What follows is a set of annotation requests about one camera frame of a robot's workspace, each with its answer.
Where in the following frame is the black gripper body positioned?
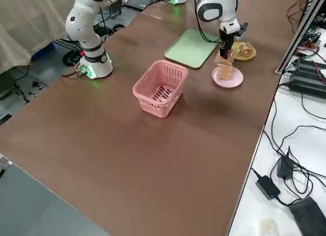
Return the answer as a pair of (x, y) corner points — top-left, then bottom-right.
(219, 29), (237, 50)

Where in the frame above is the green rectangular tray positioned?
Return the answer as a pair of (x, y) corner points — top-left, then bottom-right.
(164, 29), (221, 69)

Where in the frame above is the small pink slotted basket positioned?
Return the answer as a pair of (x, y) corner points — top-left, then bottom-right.
(132, 59), (189, 119)

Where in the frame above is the yellow round plate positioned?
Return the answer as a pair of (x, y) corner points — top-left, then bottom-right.
(232, 41), (257, 62)

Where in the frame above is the white round plate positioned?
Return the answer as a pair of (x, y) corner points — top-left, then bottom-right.
(211, 66), (245, 89)

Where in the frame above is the black power supply unit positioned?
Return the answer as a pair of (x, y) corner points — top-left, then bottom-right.
(291, 57), (326, 80)
(288, 74), (326, 99)

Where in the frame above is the black plug adapter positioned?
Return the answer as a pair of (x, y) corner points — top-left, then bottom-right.
(276, 145), (296, 181)

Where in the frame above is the white desk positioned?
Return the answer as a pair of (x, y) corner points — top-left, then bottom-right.
(227, 24), (326, 236)

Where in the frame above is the black power brick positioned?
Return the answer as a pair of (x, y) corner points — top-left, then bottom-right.
(255, 174), (282, 201)

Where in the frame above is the pale round snack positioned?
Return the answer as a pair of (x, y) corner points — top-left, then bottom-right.
(258, 217), (278, 235)

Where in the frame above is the blue crate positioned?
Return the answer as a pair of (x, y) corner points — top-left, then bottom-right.
(31, 40), (56, 61)

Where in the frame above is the black fabric pouch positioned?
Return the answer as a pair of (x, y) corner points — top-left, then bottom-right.
(288, 196), (326, 236)

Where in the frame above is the beige curtain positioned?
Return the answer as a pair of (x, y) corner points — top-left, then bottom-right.
(0, 0), (77, 75)

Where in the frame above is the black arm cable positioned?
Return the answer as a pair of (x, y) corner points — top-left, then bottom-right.
(194, 1), (224, 44)

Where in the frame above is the aluminium frame post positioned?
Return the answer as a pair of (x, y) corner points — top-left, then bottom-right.
(274, 0), (326, 75)

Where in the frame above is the black desk cable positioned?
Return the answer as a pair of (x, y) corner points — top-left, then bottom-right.
(263, 83), (326, 206)

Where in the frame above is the brown base connector cable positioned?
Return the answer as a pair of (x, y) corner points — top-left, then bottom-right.
(62, 65), (86, 80)

